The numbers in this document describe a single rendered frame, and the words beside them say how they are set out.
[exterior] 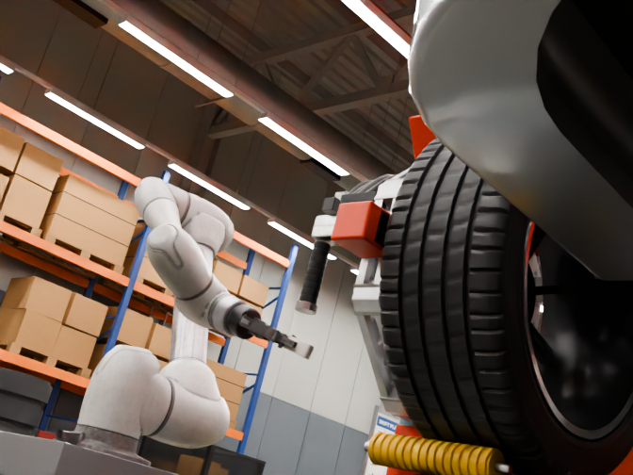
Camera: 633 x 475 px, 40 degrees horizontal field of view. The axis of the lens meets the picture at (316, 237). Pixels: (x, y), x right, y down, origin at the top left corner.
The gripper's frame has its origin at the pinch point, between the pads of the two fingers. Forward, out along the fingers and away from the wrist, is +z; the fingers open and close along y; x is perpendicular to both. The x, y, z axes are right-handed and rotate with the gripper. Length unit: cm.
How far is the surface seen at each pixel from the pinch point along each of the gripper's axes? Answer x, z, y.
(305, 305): -7.6, 8.4, -13.1
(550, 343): -23, 39, 26
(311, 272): -14.2, 5.8, -13.0
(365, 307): -10.5, 29.7, -22.1
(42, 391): 131, -591, 361
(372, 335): -6.8, 30.0, -17.4
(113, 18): -251, -745, 322
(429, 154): -39, 31, -26
